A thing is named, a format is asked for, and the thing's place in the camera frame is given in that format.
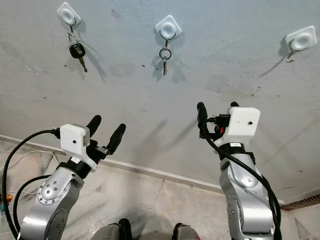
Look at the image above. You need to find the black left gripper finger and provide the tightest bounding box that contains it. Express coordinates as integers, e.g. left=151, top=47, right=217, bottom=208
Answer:
left=106, top=123, right=127, bottom=155
left=86, top=114, right=102, bottom=137

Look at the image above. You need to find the robot left leg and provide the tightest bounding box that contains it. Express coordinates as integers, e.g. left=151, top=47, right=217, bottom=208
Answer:
left=97, top=218, right=133, bottom=240

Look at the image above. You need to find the robot leg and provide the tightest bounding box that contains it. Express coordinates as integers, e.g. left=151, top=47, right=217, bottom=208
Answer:
left=97, top=218, right=133, bottom=240
left=172, top=223, right=203, bottom=240

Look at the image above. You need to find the colourful plastic toy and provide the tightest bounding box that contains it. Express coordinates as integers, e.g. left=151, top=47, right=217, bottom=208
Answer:
left=0, top=192, right=14, bottom=216

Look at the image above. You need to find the robot right leg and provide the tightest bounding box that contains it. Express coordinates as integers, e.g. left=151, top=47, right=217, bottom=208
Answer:
left=172, top=223, right=203, bottom=240

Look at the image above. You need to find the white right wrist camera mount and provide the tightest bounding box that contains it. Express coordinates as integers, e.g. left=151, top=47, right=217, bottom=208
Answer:
left=217, top=106, right=262, bottom=152

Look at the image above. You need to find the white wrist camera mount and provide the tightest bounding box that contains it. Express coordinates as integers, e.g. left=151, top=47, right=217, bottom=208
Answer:
left=217, top=106, right=262, bottom=152
left=59, top=123, right=102, bottom=170

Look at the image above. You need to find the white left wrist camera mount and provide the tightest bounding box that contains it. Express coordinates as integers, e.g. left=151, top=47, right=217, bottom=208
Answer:
left=59, top=123, right=102, bottom=170

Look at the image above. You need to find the thick black right camera cable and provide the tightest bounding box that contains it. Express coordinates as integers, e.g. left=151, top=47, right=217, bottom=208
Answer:
left=205, top=120, right=282, bottom=240

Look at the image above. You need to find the silver key on black ring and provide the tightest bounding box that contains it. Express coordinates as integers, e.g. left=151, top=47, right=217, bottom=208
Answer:
left=158, top=47, right=172, bottom=77

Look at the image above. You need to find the white floor cable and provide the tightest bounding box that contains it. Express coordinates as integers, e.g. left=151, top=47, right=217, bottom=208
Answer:
left=2, top=150, right=43, bottom=171

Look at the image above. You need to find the black car key with ring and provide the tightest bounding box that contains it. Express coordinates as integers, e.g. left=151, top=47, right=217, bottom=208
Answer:
left=67, top=31, right=88, bottom=74

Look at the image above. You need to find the long black left camera cable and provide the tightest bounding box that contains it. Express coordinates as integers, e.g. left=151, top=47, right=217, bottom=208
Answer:
left=2, top=129, right=63, bottom=240

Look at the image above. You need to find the white square wall hook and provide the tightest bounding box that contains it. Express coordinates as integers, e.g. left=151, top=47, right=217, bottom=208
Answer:
left=284, top=26, right=318, bottom=64
left=56, top=2, right=82, bottom=28
left=154, top=14, right=183, bottom=49

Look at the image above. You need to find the short black left arm cable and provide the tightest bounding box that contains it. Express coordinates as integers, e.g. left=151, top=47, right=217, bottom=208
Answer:
left=12, top=174, right=55, bottom=236

